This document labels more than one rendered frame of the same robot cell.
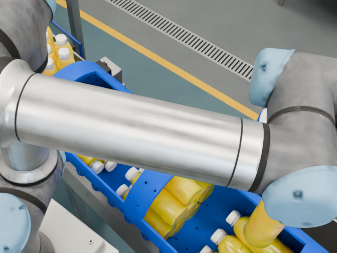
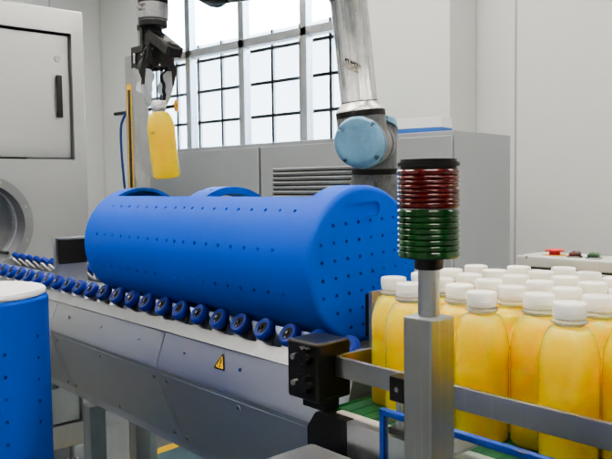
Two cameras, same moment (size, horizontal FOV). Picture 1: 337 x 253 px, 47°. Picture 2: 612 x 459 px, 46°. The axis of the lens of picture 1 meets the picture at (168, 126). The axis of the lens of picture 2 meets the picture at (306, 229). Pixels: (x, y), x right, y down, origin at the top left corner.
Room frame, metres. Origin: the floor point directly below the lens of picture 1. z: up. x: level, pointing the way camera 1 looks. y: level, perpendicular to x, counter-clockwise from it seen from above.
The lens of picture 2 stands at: (2.05, 0.51, 1.23)
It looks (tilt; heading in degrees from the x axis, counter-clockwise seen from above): 3 degrees down; 192
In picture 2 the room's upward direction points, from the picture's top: 1 degrees counter-clockwise
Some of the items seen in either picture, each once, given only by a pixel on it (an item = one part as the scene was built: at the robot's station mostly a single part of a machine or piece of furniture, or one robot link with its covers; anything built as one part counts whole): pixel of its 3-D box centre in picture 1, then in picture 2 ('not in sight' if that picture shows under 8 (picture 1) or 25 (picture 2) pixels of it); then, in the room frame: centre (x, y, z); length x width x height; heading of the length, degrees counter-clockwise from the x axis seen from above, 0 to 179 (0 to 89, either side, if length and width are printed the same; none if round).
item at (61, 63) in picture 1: (67, 71); (393, 344); (0.95, 0.40, 0.99); 0.07 x 0.07 x 0.18
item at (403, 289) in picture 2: (60, 39); (409, 289); (1.02, 0.43, 1.08); 0.04 x 0.04 x 0.02
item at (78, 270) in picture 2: not in sight; (71, 261); (0.00, -0.70, 1.00); 0.10 x 0.04 x 0.15; 144
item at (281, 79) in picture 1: (298, 92); not in sight; (0.33, -0.15, 1.74); 0.11 x 0.11 x 0.08; 86
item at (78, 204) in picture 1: (79, 209); not in sight; (0.69, 0.36, 0.31); 0.06 x 0.06 x 0.63; 54
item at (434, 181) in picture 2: not in sight; (428, 188); (1.30, 0.47, 1.23); 0.06 x 0.06 x 0.04
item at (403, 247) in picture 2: not in sight; (428, 232); (1.30, 0.47, 1.18); 0.06 x 0.06 x 0.05
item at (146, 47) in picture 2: not in sight; (151, 46); (0.33, -0.26, 1.59); 0.09 x 0.08 x 0.12; 54
